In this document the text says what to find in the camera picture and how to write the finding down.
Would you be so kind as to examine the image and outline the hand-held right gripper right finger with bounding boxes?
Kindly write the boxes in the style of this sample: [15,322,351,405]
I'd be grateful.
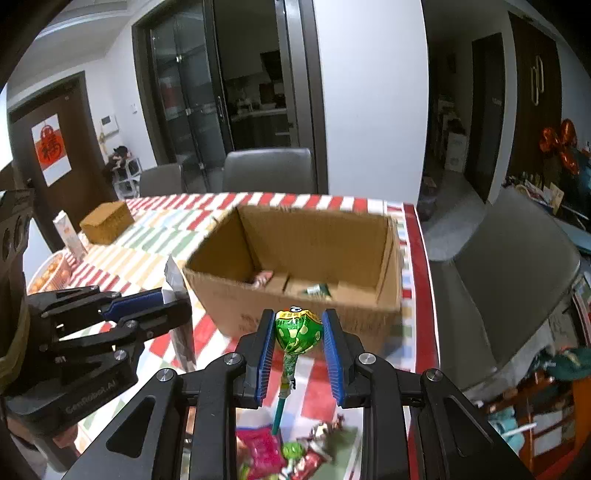
[322,308,536,480]

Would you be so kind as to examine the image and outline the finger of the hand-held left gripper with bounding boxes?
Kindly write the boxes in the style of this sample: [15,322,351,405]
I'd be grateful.
[45,299,193,370]
[27,285,167,331]

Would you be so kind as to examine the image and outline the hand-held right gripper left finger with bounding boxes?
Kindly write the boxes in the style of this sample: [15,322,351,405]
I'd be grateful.
[60,308,278,480]

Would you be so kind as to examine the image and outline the green lollipop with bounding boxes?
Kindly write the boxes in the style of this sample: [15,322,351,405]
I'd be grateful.
[271,305,323,435]

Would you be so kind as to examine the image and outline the white snack packet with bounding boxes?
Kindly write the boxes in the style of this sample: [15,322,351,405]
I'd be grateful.
[164,254,197,373]

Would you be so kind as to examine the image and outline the pink snack packet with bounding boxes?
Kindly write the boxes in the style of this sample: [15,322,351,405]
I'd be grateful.
[236,427,287,480]

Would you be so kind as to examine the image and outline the red candy packet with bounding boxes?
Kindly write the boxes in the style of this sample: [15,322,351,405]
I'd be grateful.
[291,450,329,480]

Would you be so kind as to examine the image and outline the grey green snack packet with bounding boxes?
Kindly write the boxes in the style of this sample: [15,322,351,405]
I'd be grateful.
[298,421,359,462]

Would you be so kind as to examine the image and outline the brown woven box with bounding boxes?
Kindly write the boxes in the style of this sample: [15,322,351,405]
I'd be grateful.
[79,201,136,245]

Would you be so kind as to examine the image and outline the bowl of oranges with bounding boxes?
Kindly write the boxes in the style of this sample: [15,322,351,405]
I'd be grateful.
[27,251,75,296]

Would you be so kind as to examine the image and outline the white drink carton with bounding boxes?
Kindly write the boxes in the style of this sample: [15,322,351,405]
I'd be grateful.
[52,211,88,257]

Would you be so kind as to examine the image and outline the green spotted candy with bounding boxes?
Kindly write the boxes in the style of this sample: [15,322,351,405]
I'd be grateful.
[281,442,308,476]

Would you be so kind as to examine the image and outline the white storage shelf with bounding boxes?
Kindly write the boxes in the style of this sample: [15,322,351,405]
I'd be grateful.
[111,157,141,200]

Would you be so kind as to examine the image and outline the small grey chair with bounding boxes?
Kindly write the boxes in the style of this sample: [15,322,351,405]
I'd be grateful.
[139,162,185,198]

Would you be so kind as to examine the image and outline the brown wooden door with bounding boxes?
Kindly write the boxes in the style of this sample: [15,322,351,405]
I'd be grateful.
[7,71,112,252]

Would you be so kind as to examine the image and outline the red and white door poster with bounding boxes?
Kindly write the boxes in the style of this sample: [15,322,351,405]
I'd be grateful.
[31,113,71,188]

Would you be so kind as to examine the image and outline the wide grey chair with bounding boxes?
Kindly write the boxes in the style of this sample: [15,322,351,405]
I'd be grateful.
[222,148,319,193]

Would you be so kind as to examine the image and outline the large grey chair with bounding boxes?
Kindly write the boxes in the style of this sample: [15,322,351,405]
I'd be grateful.
[427,187,583,393]

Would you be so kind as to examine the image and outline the glass sliding door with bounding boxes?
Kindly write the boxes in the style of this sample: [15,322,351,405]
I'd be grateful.
[131,0,319,192]

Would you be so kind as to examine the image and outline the teal green cloth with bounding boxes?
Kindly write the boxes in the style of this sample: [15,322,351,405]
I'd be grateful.
[526,347,591,384]

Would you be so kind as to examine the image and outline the white hallway cardboard box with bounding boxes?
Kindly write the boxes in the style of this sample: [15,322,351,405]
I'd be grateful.
[443,131,468,172]

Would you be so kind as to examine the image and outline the orange foil balloons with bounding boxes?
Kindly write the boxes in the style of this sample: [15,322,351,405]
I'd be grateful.
[539,119,581,176]

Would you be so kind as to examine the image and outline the dark cabinet with gold handle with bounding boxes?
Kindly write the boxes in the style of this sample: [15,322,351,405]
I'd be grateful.
[508,11,562,185]

